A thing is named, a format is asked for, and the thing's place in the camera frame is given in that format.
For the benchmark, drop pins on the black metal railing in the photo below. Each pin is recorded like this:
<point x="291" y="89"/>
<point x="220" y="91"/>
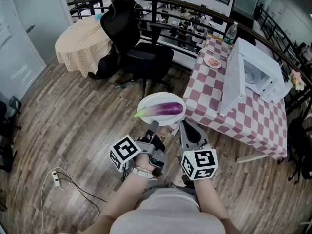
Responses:
<point x="154" y="21"/>

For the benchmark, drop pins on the person's right forearm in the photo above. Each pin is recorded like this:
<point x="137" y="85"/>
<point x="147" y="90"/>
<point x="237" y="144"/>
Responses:
<point x="209" y="201"/>

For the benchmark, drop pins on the pale wrist watch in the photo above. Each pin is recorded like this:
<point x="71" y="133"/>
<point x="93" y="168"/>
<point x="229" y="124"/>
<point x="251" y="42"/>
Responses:
<point x="142" y="173"/>

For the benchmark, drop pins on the black mesh chair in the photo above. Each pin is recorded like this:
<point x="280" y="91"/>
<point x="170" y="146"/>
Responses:
<point x="5" y="130"/>

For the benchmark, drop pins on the red checkered tablecloth table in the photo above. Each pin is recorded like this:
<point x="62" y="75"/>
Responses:
<point x="209" y="82"/>

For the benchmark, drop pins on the black side chair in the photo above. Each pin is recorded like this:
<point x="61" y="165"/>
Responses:
<point x="299" y="142"/>

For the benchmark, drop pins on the white microwave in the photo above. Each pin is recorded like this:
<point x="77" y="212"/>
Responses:
<point x="258" y="55"/>

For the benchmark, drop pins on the white power strip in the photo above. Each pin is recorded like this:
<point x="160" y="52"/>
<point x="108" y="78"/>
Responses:
<point x="56" y="178"/>

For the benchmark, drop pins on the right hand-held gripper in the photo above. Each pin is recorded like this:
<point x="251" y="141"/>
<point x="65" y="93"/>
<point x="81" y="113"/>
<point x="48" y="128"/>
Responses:
<point x="202" y="163"/>

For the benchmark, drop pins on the small plate with sliced food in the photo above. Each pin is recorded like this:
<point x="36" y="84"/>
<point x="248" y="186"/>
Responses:
<point x="212" y="62"/>

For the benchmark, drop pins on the person's grey shirt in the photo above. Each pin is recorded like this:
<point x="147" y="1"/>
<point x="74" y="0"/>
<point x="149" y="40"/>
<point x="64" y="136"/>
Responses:
<point x="168" y="216"/>

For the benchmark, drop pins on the pink flower bouquet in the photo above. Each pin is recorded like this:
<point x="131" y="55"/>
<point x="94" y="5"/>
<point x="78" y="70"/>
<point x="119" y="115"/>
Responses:
<point x="297" y="79"/>

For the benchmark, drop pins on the person's left hand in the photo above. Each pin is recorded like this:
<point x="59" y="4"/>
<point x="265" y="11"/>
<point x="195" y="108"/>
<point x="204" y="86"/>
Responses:
<point x="143" y="161"/>

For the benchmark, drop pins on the round table with yellow cloth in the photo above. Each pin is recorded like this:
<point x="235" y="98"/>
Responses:
<point x="80" y="43"/>

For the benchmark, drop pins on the black office chair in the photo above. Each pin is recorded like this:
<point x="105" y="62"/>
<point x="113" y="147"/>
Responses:
<point x="146" y="57"/>

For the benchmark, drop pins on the white glass door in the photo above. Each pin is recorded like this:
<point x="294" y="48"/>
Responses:
<point x="19" y="57"/>

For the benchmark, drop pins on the person's left forearm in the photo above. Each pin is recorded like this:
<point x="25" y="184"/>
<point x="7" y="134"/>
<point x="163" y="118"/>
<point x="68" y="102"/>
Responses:
<point x="126" y="199"/>

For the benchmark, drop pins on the clear plastic water bottle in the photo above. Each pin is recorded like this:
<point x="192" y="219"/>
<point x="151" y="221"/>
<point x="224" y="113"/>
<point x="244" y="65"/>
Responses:
<point x="230" y="34"/>

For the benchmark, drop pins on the white oval plate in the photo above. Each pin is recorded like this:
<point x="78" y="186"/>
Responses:
<point x="156" y="98"/>

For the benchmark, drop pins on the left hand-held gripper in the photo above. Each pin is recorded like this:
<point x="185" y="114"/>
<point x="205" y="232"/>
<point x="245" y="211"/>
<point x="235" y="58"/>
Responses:
<point x="125" y="150"/>

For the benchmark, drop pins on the purple eggplant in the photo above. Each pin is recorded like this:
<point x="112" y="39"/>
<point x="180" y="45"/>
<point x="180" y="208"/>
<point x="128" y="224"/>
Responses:
<point x="165" y="108"/>

